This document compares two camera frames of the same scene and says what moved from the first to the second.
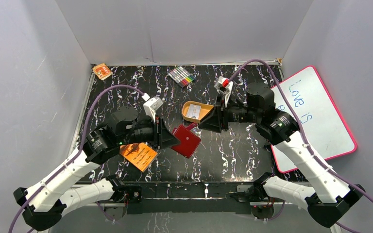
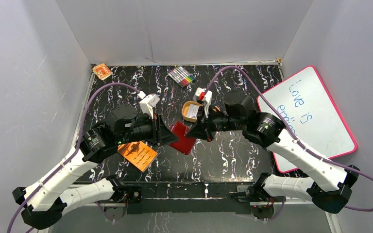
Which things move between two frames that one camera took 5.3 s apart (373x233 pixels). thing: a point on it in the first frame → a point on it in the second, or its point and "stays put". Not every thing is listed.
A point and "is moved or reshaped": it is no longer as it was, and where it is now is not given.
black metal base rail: (192, 198) stays put
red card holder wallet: (189, 141) is moved or reshaped
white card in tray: (194, 111) stays put
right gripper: (212, 121) → (201, 129)
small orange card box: (102, 71) stays put
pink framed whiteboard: (316, 115) stays put
